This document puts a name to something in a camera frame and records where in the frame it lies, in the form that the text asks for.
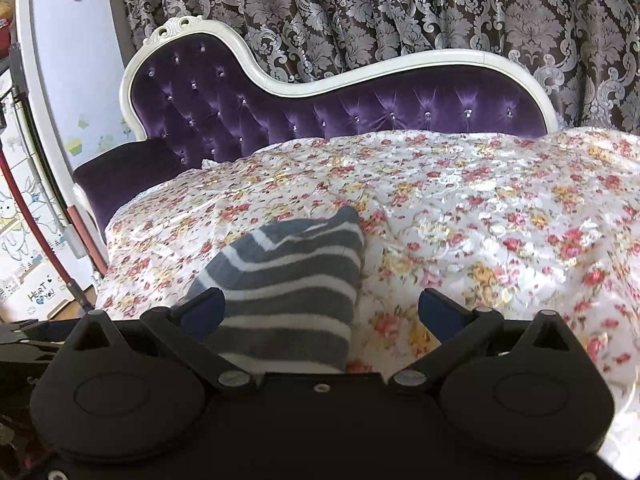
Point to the brown damask curtain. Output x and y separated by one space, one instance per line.
584 53

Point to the grey white striped cardigan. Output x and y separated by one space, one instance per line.
290 291

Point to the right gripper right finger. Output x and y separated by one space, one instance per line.
462 335

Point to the floral bedspread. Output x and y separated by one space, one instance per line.
488 220

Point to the white cartoon storage box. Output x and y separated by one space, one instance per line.
30 285

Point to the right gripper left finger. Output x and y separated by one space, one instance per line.
184 330

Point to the purple tufted headboard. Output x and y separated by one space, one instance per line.
195 92

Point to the red pole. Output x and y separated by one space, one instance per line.
71 285

